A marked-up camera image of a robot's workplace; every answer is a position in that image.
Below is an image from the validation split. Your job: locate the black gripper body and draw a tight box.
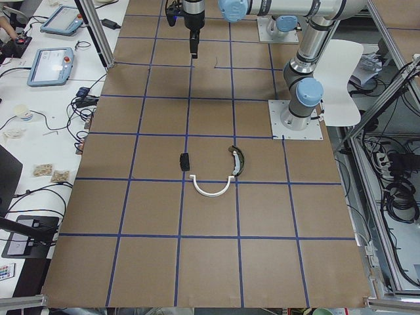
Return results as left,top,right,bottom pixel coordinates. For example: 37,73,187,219
182,0,205,32

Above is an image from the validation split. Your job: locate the black power adapter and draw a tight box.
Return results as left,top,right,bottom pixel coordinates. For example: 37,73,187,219
101,18,121,30

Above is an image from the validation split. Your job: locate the small black brake pad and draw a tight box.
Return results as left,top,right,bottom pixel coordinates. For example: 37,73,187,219
180,152,190,171

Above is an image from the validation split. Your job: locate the far blue teach pendant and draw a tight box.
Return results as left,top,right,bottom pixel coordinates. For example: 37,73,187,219
40,5,83,36

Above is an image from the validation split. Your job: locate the blue teach pendant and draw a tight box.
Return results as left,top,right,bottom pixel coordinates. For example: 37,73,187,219
27,47,74,87
40,5,83,36

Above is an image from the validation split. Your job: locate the olive brake shoe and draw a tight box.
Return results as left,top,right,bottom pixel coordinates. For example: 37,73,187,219
228,145,245,177

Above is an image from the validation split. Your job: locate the white plastic chair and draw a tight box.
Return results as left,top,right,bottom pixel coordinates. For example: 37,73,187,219
313,39,364,127

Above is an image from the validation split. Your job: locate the near blue teach pendant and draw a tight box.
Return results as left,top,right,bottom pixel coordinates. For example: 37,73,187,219
27,47,74,87

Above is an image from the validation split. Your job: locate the white paper cup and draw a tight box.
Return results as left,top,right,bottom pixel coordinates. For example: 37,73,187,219
14,104,33,121

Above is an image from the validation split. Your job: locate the bag of small parts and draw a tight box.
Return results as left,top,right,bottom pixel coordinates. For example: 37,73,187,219
32,163,54,177

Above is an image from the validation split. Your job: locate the black monitor stand base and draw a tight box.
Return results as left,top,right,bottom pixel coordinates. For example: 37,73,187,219
1,215,59,259

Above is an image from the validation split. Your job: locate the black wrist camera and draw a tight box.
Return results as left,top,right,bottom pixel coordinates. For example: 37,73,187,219
165,0,182,27

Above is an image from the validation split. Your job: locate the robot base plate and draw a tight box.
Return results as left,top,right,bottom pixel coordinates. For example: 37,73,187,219
268,100,323,140
257,15,299,44

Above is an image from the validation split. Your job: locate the aluminium frame post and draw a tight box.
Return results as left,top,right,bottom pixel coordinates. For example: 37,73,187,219
75,0,115,69

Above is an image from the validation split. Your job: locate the white curved plastic bracket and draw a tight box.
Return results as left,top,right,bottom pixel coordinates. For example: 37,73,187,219
189,174,235,198

